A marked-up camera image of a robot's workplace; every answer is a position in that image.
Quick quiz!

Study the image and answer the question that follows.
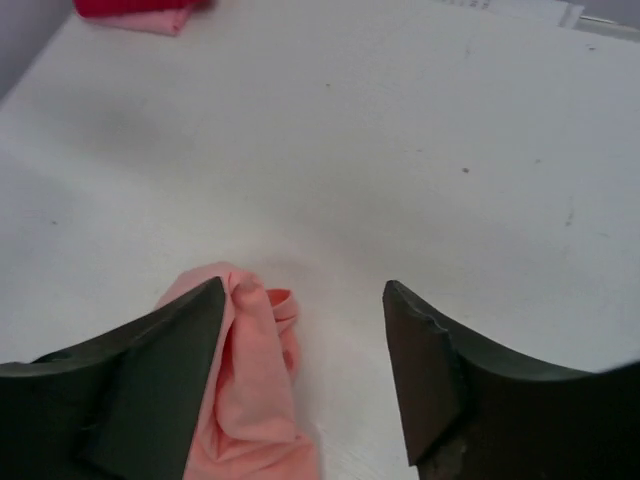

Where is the folded light pink t shirt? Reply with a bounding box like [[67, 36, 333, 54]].
[[83, 5, 196, 37]]

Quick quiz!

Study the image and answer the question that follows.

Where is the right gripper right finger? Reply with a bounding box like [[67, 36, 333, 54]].
[[382, 280, 639, 479]]

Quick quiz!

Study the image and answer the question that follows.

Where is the salmon pink t shirt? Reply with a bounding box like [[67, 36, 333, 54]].
[[158, 262, 320, 480]]

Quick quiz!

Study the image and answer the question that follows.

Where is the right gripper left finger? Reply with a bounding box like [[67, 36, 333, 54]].
[[1, 277, 225, 479]]

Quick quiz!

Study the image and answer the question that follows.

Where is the folded red t shirt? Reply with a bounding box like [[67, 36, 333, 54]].
[[73, 0, 203, 18]]

